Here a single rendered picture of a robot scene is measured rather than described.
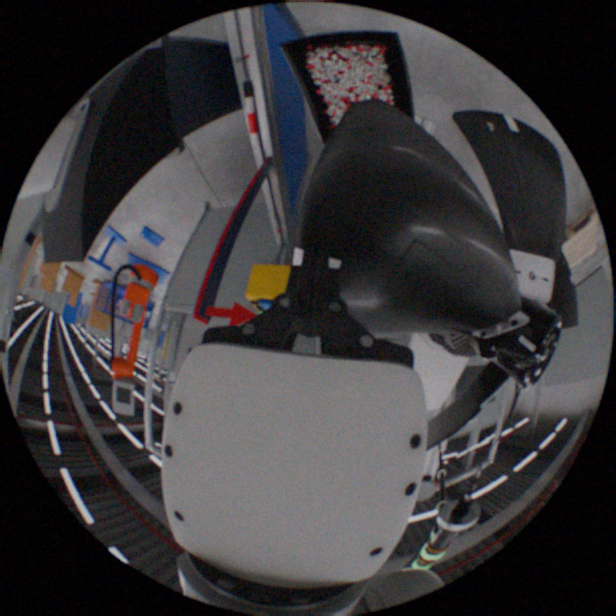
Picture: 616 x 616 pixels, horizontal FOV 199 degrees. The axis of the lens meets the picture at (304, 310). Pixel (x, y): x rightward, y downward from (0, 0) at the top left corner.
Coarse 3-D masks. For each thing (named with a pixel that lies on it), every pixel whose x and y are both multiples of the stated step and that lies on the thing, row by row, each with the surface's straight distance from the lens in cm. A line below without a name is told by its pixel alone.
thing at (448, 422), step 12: (468, 396) 38; (456, 408) 38; (468, 408) 34; (480, 408) 31; (432, 420) 42; (444, 420) 37; (456, 420) 33; (468, 420) 30; (432, 432) 36; (444, 432) 32; (456, 432) 30; (432, 444) 30
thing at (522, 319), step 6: (510, 318) 26; (516, 318) 26; (522, 318) 26; (528, 318) 28; (498, 324) 27; (504, 324) 27; (510, 324) 28; (522, 324) 29; (480, 330) 28; (486, 330) 28; (492, 330) 29; (504, 330) 30; (486, 336) 32
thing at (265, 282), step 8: (256, 264) 47; (256, 272) 45; (264, 272) 44; (272, 272) 44; (280, 272) 43; (288, 272) 43; (256, 280) 44; (264, 280) 43; (272, 280) 43; (280, 280) 42; (248, 288) 43; (256, 288) 43; (264, 288) 42; (272, 288) 42; (280, 288) 41; (248, 296) 43; (256, 296) 42; (264, 296) 41; (272, 296) 41
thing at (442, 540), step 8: (456, 504) 34; (464, 504) 33; (456, 512) 34; (464, 512) 34; (440, 528) 37; (440, 536) 38; (448, 536) 37; (432, 544) 40; (440, 544) 39; (448, 544) 40
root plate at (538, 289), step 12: (516, 252) 33; (516, 264) 33; (528, 264) 34; (540, 264) 34; (552, 264) 35; (528, 276) 34; (540, 276) 34; (552, 276) 35; (528, 288) 34; (540, 288) 35; (540, 300) 35
